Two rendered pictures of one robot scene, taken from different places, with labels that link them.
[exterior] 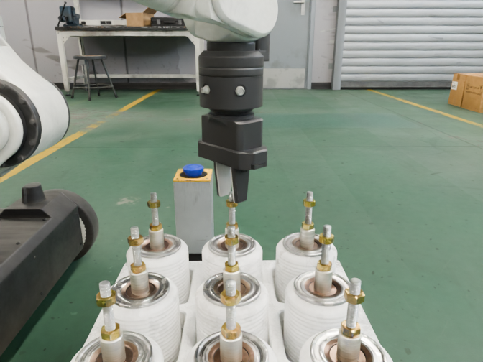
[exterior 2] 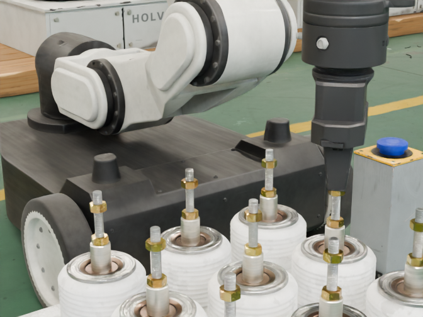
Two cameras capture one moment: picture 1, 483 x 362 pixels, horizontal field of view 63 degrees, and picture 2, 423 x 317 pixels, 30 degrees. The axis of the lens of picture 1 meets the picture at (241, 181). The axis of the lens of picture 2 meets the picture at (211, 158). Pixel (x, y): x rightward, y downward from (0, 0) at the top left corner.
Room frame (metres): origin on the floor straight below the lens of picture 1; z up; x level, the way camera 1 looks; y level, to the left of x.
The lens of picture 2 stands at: (-0.02, -0.59, 0.64)
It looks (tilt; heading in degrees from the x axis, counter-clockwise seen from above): 19 degrees down; 56
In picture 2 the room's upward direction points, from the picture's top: 1 degrees counter-clockwise
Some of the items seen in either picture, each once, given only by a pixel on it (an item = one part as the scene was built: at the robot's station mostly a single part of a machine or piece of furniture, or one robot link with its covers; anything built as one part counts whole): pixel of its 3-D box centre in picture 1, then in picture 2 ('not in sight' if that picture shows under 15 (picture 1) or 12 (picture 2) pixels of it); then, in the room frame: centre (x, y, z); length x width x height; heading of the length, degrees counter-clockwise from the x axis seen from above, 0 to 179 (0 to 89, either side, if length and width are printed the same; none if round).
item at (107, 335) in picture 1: (111, 331); (99, 239); (0.31, 0.13, 0.29); 0.02 x 0.02 x 0.01; 44
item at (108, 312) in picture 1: (108, 316); (99, 224); (0.31, 0.13, 0.30); 0.01 x 0.01 x 0.08
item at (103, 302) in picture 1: (106, 298); (97, 206); (0.31, 0.13, 0.32); 0.02 x 0.02 x 0.01; 44
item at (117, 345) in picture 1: (113, 347); (101, 256); (0.31, 0.13, 0.26); 0.02 x 0.02 x 0.03
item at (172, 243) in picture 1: (157, 246); (268, 216); (0.55, 0.13, 0.25); 0.08 x 0.08 x 0.01
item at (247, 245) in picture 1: (232, 245); (333, 249); (0.55, 0.01, 0.25); 0.08 x 0.08 x 0.01
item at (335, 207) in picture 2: (231, 215); (335, 207); (0.55, 0.01, 0.30); 0.01 x 0.01 x 0.08
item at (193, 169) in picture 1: (193, 171); (391, 148); (0.72, 0.09, 0.32); 0.04 x 0.04 x 0.02
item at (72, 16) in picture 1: (68, 15); not in sight; (4.67, 1.90, 0.87); 0.41 x 0.17 x 0.25; 1
